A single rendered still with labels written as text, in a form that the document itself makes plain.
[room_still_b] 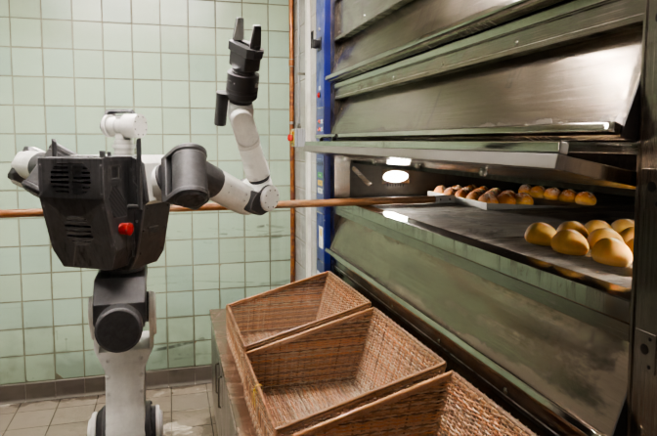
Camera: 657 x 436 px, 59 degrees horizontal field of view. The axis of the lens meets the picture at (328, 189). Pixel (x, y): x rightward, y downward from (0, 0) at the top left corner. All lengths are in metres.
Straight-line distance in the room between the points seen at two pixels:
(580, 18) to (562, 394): 0.70
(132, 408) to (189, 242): 1.84
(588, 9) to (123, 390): 1.47
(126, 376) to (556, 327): 1.14
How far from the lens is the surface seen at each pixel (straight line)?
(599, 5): 1.16
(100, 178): 1.51
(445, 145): 1.31
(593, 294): 1.16
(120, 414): 1.82
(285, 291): 2.65
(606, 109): 1.10
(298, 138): 3.20
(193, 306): 3.61
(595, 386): 1.20
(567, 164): 0.98
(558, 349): 1.28
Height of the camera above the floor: 1.44
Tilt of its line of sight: 5 degrees down
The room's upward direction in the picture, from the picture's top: straight up
